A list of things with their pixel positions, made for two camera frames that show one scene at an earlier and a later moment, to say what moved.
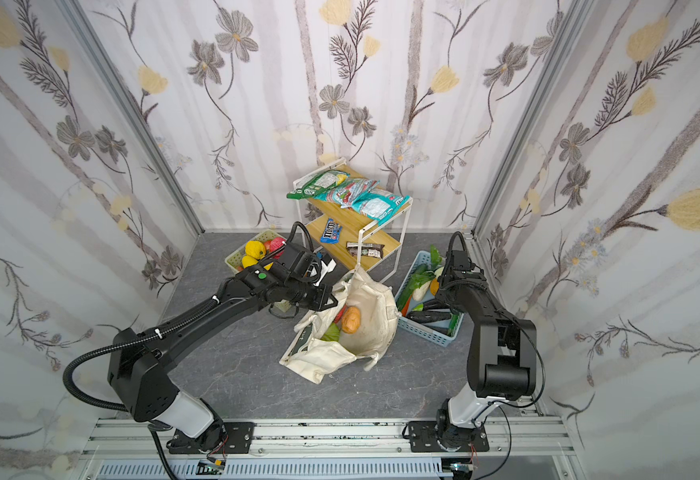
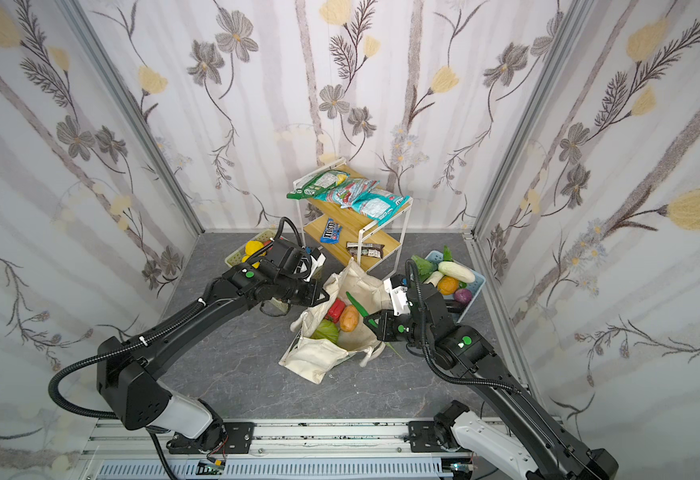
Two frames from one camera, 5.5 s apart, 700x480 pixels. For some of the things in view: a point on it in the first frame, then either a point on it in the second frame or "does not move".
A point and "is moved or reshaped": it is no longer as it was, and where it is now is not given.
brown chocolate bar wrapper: (367, 249) does not move
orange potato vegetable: (350, 321) does not move
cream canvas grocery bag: (313, 358) does not move
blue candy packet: (332, 232) does not move
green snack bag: (317, 184) does not move
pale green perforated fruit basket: (234, 261) does not move
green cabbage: (332, 334) is moved or reshaped
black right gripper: (457, 283) → (383, 325)
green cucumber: (405, 294) is moved or reshaped
